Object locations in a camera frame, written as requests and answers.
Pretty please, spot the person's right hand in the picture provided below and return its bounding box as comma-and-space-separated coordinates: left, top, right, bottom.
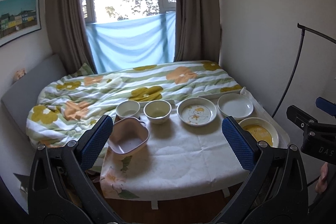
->
315, 162, 329, 194

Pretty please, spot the pink square bowl with handle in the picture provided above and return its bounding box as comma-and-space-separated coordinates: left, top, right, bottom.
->
106, 117, 150, 158

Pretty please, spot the cream round bowl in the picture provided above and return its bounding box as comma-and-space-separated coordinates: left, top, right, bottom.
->
143, 100, 172, 124

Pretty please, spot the blue sheer cloth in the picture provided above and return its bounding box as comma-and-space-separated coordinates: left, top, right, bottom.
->
86, 12, 176, 73

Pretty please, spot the brown left curtain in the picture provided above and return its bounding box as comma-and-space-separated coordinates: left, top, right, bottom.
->
45, 0, 96, 73

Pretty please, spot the brown right curtain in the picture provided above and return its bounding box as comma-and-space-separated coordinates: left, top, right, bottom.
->
174, 0, 222, 63

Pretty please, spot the framed building picture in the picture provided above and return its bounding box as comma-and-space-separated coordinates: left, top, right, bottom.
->
0, 0, 42, 47

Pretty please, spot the plain white plate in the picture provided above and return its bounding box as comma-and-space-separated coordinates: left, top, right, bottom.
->
218, 93, 254, 120

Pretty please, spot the brown curtain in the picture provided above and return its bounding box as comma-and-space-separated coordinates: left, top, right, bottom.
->
174, 0, 222, 63
45, 0, 96, 73

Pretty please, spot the yellow centre plate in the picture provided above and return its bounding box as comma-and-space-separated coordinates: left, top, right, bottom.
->
239, 117, 280, 148

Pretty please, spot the grey headboard cushion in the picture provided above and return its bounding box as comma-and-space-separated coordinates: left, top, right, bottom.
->
1, 55, 66, 135

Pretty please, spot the duck pattern plate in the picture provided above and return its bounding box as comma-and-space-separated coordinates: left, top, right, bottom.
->
177, 97, 217, 127

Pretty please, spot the white floral tablecloth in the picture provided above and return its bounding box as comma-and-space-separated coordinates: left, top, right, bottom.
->
100, 97, 291, 200

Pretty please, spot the floral green striped quilt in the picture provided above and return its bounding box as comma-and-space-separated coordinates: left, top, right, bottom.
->
26, 61, 242, 147

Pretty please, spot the white ribbed small bowl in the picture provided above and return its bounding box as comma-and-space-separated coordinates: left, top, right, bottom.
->
116, 100, 141, 119

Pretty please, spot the black cable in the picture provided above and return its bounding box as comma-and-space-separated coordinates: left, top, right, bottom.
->
271, 23, 336, 118

